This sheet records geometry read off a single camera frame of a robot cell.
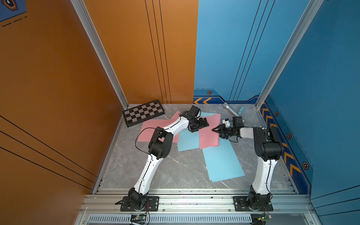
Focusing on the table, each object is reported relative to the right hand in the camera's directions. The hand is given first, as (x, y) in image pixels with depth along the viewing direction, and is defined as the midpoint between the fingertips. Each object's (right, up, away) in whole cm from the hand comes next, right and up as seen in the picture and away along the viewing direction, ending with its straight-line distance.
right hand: (214, 131), depth 101 cm
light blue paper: (-18, -6, -4) cm, 20 cm away
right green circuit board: (+19, -40, -32) cm, 55 cm away
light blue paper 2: (+3, -19, -11) cm, 22 cm away
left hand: (-6, +4, +1) cm, 7 cm away
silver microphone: (+18, +16, +14) cm, 28 cm away
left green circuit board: (-45, -42, -30) cm, 68 cm away
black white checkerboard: (-55, +13, +10) cm, 57 cm away
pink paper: (-5, -5, -2) cm, 7 cm away
